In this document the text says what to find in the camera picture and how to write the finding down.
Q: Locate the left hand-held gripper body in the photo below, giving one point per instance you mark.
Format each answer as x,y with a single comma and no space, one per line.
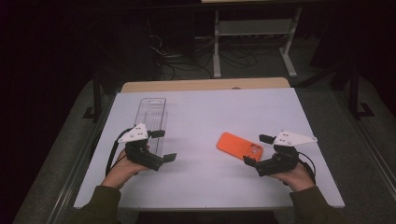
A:
143,154

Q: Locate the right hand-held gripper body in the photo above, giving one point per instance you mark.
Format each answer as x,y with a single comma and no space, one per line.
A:
280,163

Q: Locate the orange phone case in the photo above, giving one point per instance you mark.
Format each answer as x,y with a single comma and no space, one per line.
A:
233,144

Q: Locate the clear plastic tray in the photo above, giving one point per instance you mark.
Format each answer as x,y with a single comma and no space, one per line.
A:
152,112

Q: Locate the person's right hand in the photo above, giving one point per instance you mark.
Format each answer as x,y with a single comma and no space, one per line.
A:
295,179

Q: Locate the person's left hand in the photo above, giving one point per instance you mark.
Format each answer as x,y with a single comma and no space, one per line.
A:
121,171

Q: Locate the wooden table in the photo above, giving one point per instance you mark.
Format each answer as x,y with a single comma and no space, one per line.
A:
202,84

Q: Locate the black metal stand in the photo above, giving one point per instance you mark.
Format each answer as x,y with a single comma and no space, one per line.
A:
97,93
353,90

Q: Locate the grey metal floor rail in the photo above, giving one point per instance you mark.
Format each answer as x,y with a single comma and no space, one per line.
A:
370,149
73,180

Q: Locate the white metal desk frame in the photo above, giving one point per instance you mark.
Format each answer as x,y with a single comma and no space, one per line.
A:
255,27

